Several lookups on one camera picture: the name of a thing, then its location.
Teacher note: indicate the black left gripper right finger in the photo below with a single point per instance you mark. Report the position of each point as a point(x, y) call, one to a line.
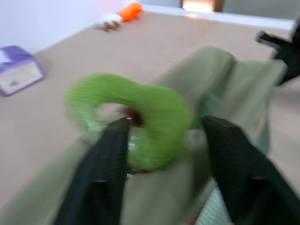
point(234, 164)

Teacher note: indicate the small brown objects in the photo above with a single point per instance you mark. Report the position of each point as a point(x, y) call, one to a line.
point(108, 26)

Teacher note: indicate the orange rounded object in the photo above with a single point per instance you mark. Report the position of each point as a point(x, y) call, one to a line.
point(130, 11)

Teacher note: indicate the purple cardboard box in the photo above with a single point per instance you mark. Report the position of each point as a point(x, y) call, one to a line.
point(17, 72)

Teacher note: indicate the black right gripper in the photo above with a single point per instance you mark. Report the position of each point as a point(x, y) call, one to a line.
point(290, 61)

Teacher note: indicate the pale green fabric pouch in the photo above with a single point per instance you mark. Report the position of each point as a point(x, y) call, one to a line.
point(236, 89)

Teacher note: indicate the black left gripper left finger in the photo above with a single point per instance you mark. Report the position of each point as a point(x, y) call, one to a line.
point(105, 164)

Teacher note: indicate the small white object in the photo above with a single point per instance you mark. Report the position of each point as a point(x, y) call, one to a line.
point(112, 17)

